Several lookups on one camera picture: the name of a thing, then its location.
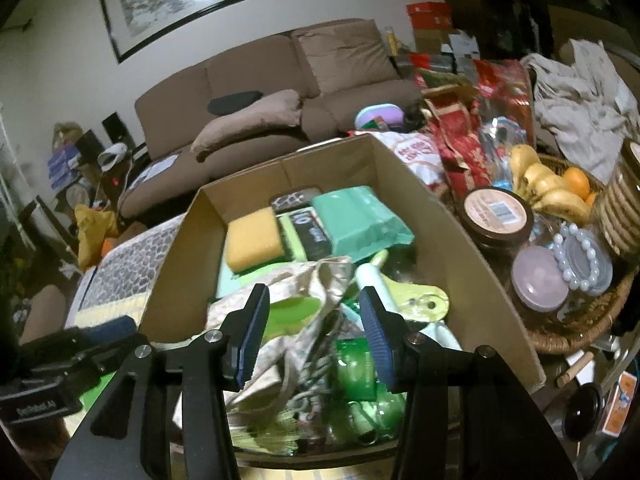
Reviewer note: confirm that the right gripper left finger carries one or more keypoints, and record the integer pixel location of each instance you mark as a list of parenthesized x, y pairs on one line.
[(244, 330)]

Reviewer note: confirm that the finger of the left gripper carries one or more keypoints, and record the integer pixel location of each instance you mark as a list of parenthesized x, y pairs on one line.
[(107, 333)]

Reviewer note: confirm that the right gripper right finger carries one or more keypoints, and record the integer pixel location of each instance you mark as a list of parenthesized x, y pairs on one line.
[(386, 333)]

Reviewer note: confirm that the yellow plaid tablecloth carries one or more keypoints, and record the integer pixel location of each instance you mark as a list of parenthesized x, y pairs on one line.
[(132, 306)]

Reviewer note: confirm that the grey pebble pattern mat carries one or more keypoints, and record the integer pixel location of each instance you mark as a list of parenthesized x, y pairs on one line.
[(130, 267)]

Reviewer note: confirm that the green plastic clip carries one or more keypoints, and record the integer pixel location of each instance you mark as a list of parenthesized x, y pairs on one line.
[(417, 302)]

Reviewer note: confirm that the green glass bottle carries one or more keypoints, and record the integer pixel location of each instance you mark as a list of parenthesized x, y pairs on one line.
[(360, 410)]

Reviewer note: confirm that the beige patterned tote bag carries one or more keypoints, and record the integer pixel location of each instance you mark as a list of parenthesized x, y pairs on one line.
[(282, 408)]

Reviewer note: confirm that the yellow sponge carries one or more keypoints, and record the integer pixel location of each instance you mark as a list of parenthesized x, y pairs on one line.
[(253, 240)]

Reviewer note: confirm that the yellow plastic bag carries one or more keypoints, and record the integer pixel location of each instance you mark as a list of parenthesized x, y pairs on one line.
[(94, 226)]

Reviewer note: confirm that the green plastic package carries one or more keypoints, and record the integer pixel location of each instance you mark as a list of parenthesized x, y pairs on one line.
[(358, 224)]

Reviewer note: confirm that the black green soap box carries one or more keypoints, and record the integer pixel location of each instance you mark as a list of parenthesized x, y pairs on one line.
[(304, 236)]

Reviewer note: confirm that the brown lid jar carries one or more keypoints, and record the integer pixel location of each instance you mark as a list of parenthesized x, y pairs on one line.
[(497, 220)]

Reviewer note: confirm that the pink lid container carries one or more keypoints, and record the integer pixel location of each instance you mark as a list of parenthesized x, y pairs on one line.
[(537, 279)]

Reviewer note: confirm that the woven wicker basket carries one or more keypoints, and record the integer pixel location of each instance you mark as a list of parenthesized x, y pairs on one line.
[(584, 316)]

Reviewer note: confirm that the banana bunch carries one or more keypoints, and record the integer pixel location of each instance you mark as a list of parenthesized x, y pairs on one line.
[(544, 188)]

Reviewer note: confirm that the pastel round container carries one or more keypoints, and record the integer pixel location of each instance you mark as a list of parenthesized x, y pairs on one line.
[(380, 116)]

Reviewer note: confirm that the beige pillow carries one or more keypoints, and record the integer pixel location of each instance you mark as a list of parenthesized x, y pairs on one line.
[(279, 110)]

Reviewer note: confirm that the orange fruit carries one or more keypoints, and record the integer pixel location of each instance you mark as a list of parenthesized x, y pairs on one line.
[(578, 182)]

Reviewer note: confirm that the red gift bag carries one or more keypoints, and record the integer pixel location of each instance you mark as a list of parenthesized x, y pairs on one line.
[(481, 119)]

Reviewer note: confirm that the brown sofa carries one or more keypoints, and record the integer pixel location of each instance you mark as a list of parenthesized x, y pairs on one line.
[(338, 68)]

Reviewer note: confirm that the stacked cookies jar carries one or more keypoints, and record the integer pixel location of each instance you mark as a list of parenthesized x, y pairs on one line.
[(618, 205)]

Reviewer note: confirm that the beige crumpled cloth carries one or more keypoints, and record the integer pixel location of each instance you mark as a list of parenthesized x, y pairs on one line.
[(586, 105)]

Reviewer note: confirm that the red boxes stack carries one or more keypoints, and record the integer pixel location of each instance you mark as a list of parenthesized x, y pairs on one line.
[(431, 25)]

